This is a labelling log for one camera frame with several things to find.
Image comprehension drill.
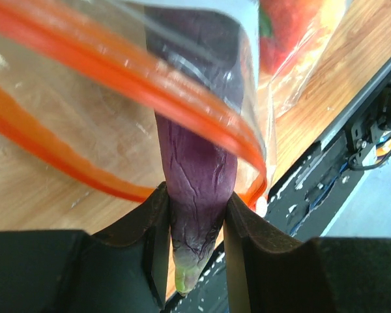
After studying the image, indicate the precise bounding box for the fake purple eggplant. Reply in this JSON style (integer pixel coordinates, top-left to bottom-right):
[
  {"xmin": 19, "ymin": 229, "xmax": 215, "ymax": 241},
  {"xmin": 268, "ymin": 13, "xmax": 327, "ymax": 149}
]
[{"xmin": 145, "ymin": 7, "xmax": 251, "ymax": 295}]

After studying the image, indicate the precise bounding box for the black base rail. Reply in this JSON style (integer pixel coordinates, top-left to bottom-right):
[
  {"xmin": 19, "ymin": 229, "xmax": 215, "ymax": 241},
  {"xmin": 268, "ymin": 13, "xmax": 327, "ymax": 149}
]
[{"xmin": 166, "ymin": 58, "xmax": 391, "ymax": 312}]

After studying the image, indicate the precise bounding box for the clear zip top bag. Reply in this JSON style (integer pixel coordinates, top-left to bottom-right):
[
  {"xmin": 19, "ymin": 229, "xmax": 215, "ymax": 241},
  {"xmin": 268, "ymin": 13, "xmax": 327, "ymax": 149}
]
[{"xmin": 0, "ymin": 1, "xmax": 342, "ymax": 206}]

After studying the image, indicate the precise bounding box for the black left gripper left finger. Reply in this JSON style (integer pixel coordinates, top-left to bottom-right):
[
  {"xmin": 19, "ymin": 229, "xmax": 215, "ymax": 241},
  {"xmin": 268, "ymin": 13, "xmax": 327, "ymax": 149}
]
[{"xmin": 0, "ymin": 183, "xmax": 170, "ymax": 312}]

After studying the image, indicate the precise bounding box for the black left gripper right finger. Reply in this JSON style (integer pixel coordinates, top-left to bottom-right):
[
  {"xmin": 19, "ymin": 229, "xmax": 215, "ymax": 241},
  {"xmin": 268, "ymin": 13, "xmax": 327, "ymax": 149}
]
[{"xmin": 224, "ymin": 194, "xmax": 391, "ymax": 312}]

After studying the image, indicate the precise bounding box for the fake peach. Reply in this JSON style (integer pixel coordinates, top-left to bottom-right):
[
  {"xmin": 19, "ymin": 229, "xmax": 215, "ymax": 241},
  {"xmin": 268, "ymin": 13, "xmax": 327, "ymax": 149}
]
[{"xmin": 259, "ymin": 0, "xmax": 349, "ymax": 76}]

